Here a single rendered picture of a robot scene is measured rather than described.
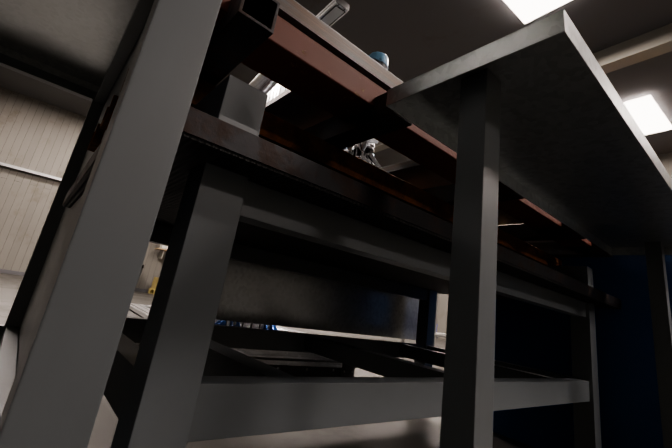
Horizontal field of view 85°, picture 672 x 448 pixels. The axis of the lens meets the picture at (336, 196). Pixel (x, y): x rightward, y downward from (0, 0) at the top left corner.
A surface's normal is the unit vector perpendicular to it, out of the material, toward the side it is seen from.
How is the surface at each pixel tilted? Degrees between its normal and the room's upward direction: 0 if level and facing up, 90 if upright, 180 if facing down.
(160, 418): 90
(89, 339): 90
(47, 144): 90
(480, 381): 90
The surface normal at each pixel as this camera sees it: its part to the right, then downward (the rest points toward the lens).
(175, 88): 0.64, -0.13
